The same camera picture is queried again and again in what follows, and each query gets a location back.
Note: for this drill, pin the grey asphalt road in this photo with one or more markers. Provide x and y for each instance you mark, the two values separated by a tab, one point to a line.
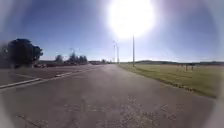
40	71

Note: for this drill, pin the thin pole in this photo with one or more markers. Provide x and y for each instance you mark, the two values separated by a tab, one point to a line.
117	55
114	53

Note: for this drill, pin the large dark tree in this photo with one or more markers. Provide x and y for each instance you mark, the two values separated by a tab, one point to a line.
23	51

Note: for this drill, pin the green grass field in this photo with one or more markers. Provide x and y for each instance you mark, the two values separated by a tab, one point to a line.
193	76

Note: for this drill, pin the grey asphalt path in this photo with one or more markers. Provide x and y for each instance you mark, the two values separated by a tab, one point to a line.
110	96

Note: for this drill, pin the low dark hills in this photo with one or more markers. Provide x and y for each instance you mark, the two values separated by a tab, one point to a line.
160	62

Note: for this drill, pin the row of trees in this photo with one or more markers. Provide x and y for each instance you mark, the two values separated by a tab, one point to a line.
73	59

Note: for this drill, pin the tall pole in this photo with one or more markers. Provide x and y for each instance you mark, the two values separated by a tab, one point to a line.
133	50

